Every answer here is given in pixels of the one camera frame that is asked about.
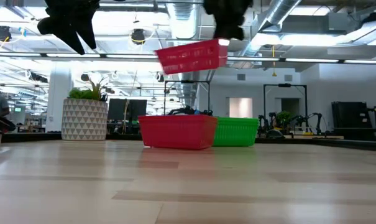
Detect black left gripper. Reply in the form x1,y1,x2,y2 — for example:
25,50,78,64
37,0,101,56

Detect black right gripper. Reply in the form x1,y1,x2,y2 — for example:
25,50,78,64
203,0,254,41

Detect red plastic basket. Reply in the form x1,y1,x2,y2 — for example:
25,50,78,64
137,114,219,151
154,38,229,76

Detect green plastic basket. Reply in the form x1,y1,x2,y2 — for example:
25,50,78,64
212,116,260,147

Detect long ceiling light strip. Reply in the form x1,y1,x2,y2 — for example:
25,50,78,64
0,52,376,65

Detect white patterned pot with plant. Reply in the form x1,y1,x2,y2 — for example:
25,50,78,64
60,77,109,142

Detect black computer monitor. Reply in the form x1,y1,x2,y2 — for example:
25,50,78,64
107,98,148,123

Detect black background robot arms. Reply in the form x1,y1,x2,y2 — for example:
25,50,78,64
257,110,324,139

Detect black equipment cart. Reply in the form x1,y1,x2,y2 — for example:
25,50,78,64
331,100,376,137

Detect silver ceiling air duct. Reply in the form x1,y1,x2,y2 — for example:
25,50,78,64
165,0,201,110

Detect black ceiling cable reel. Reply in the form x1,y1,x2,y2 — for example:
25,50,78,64
131,28,146,45
0,25,12,43

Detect black rectangular rig frame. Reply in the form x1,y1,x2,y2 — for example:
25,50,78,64
263,83,308,125
163,80,211,116

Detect black table frame rail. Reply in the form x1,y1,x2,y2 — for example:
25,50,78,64
0,131,376,152

